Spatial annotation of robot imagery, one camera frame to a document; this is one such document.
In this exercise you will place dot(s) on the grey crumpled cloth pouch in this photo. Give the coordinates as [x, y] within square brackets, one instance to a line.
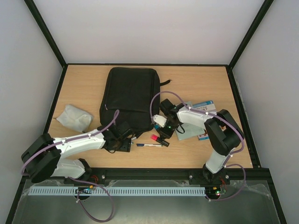
[75, 119]

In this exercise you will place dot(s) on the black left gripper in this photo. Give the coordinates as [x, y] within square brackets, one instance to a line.
[126, 147]

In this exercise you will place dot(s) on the grey hardcover book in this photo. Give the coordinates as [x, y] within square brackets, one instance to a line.
[186, 130]

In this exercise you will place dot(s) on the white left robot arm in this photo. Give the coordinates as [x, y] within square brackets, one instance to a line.
[49, 157]

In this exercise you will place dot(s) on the black cage frame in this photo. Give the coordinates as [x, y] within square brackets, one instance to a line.
[229, 69]

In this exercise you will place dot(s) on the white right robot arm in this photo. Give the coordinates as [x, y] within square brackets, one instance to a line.
[224, 133]

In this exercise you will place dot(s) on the black aluminium mounting rail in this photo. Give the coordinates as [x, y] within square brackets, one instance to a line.
[194, 176]

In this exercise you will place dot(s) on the light blue slotted cable duct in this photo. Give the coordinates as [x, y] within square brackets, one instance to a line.
[117, 191]

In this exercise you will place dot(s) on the blue cap whiteboard marker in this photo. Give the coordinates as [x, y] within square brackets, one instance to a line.
[148, 145]

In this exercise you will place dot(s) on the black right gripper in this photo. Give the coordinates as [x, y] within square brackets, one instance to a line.
[166, 133]

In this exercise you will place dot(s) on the pink cap highlighter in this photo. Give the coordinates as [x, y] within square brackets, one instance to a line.
[159, 140]

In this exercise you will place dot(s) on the black backpack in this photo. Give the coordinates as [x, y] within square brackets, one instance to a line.
[130, 90]

